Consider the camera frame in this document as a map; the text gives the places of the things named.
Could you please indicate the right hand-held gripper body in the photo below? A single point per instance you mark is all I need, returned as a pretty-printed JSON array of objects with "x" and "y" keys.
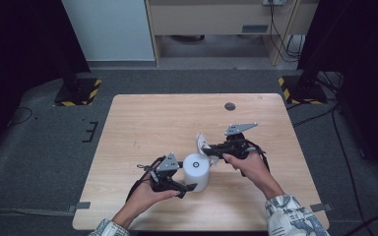
[{"x": 238, "y": 146}]

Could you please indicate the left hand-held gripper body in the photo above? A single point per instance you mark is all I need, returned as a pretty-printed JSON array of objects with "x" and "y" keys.
[{"x": 164, "y": 178}]

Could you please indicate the white cylindrical cup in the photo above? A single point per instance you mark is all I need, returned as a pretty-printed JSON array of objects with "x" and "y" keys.
[{"x": 196, "y": 173}]

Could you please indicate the person's right hand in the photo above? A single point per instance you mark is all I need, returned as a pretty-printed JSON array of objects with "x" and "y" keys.
[{"x": 256, "y": 170}]

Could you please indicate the person's left hand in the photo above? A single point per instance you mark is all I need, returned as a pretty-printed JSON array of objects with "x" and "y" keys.
[{"x": 141, "y": 203}]

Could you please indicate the dark round table grommet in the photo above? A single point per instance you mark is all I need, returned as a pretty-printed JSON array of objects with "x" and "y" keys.
[{"x": 230, "y": 106}]

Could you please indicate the striped black stand base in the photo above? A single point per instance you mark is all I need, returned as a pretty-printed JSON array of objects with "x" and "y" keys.
[
  {"x": 303, "y": 93},
  {"x": 78, "y": 93}
]

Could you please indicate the light wooden desk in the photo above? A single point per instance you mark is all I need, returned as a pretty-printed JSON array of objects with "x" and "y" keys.
[{"x": 210, "y": 16}]

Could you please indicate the white power strip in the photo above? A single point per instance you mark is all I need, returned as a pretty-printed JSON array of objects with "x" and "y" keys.
[{"x": 273, "y": 2}]

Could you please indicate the black curtain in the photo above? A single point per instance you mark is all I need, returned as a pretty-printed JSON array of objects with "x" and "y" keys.
[
  {"x": 19, "y": 49},
  {"x": 357, "y": 49}
]

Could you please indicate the white cabinet panel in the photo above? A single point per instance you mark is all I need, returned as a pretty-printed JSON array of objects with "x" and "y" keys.
[{"x": 108, "y": 29}]

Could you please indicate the grey table bracket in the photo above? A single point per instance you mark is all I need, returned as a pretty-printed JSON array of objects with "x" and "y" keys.
[
  {"x": 78, "y": 206},
  {"x": 321, "y": 207}
]

